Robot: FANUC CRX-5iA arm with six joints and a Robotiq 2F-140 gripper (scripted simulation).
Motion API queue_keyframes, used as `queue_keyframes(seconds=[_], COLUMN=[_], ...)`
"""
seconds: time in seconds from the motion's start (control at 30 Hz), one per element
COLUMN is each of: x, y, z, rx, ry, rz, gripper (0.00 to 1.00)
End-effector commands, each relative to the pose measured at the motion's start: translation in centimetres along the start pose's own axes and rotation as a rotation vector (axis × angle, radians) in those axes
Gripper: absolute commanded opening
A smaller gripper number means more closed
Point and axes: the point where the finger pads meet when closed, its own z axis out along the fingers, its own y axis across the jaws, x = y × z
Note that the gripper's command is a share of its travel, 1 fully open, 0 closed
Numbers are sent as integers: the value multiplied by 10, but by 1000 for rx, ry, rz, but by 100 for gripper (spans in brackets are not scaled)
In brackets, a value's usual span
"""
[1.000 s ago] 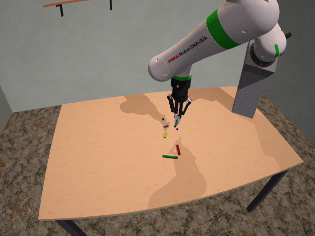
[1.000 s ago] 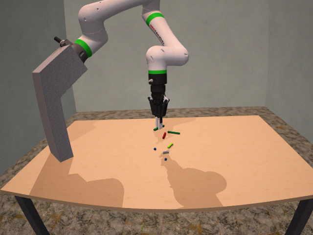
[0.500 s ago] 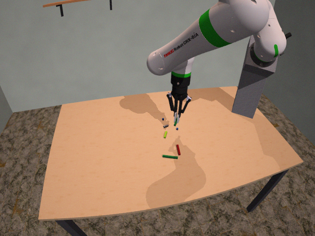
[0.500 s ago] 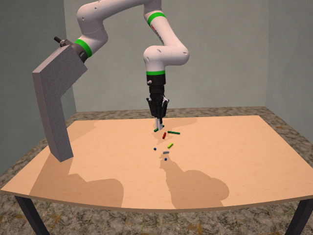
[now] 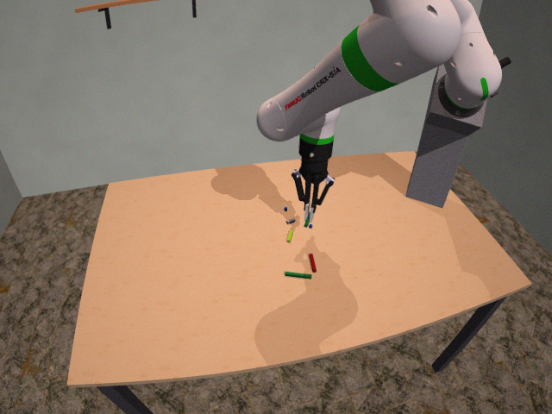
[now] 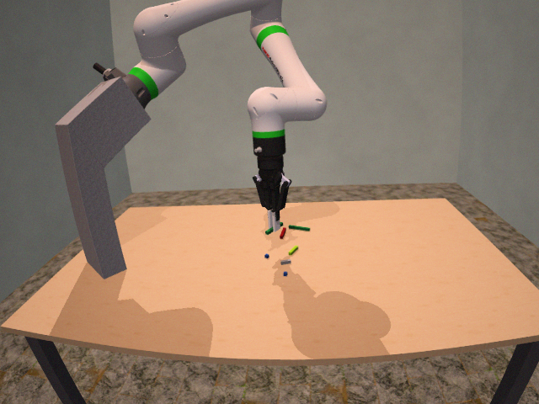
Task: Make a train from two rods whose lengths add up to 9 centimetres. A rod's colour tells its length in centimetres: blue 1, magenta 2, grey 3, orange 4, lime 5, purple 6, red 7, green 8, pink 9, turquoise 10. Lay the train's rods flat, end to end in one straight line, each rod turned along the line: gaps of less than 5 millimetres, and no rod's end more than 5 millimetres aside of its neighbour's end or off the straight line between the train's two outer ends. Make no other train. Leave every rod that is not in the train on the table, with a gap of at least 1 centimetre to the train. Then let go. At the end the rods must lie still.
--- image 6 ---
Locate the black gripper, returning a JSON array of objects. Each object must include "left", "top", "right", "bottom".
[{"left": 253, "top": 155, "right": 291, "bottom": 231}]

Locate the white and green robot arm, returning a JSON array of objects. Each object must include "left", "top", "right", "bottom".
[{"left": 93, "top": 0, "right": 327, "bottom": 158}]

